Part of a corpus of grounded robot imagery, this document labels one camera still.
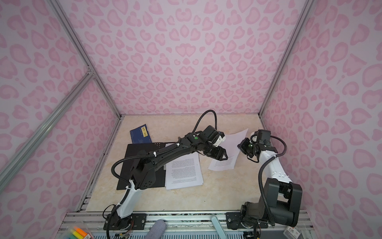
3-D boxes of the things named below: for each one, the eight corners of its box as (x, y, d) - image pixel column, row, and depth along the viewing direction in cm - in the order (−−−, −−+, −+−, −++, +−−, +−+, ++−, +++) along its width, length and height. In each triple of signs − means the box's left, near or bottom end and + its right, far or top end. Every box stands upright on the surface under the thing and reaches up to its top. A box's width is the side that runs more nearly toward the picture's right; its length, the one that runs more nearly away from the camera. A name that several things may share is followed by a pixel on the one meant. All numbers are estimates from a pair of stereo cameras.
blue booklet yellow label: (134, 149, 103) (133, 147, 101) (130, 131, 113) (129, 130, 111) (153, 142, 106) (152, 140, 105) (146, 125, 116) (146, 124, 115)
